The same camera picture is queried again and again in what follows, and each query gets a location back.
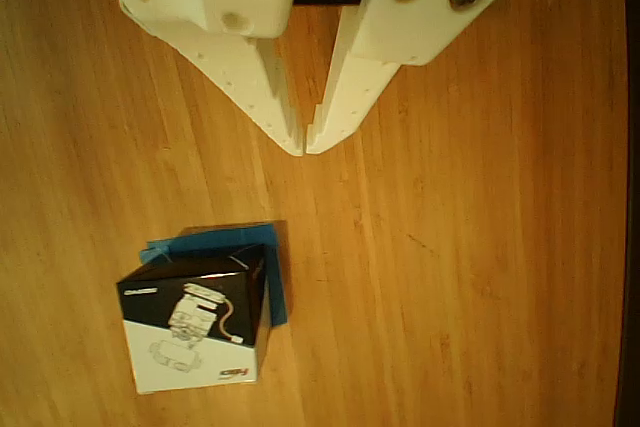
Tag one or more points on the black white servo box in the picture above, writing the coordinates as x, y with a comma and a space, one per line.
190, 337

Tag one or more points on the blue tape square target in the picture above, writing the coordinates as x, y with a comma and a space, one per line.
220, 239

